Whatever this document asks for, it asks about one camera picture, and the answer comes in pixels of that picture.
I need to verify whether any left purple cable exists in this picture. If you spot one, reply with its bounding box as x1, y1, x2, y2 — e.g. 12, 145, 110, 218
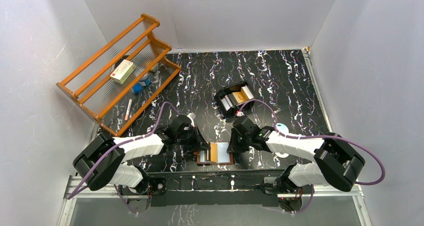
66, 101, 181, 201

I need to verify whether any orange wooden rack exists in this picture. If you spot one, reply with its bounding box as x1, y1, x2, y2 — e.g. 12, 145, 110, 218
56, 13, 181, 125

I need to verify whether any black card tray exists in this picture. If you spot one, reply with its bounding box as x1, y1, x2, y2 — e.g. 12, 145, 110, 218
213, 81, 258, 118

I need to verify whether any white card in tray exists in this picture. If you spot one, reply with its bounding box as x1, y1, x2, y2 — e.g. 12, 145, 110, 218
241, 85, 255, 100

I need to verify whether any blue small bottle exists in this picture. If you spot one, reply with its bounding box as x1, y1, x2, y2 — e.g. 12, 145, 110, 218
138, 73, 152, 87

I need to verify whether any purple cable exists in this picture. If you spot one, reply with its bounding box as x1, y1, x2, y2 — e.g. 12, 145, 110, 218
236, 99, 387, 186
66, 101, 181, 201

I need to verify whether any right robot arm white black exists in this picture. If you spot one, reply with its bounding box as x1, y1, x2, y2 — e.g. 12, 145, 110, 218
227, 116, 366, 194

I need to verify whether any gold credit card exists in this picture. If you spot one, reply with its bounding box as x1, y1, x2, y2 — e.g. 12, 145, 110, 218
232, 91, 248, 104
210, 142, 219, 163

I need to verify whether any silver card in tray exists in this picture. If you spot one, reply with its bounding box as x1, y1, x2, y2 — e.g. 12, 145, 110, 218
220, 97, 232, 111

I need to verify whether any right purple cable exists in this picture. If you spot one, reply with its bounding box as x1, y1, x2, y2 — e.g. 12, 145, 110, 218
236, 99, 387, 186

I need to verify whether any brown leather card holder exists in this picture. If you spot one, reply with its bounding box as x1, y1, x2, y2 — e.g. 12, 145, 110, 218
194, 142, 234, 165

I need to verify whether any pink white pen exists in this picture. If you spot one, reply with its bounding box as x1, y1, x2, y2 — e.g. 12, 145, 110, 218
124, 99, 133, 121

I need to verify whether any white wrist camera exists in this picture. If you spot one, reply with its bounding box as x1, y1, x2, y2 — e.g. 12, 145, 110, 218
186, 112, 196, 127
235, 111, 245, 117

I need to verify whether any blue small block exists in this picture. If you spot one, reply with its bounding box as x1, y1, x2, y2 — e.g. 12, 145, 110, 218
132, 83, 143, 94

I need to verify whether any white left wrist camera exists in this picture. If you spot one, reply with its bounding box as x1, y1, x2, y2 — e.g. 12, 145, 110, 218
186, 112, 196, 127

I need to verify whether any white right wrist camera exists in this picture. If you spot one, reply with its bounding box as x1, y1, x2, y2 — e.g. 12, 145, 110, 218
235, 111, 245, 117

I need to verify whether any white red small box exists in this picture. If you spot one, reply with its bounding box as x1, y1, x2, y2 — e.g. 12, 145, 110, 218
110, 59, 136, 84

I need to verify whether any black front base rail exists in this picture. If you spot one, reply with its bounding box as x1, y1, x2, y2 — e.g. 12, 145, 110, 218
150, 169, 282, 207

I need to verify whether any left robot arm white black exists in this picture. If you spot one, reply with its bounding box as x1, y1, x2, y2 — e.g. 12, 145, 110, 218
72, 114, 211, 194

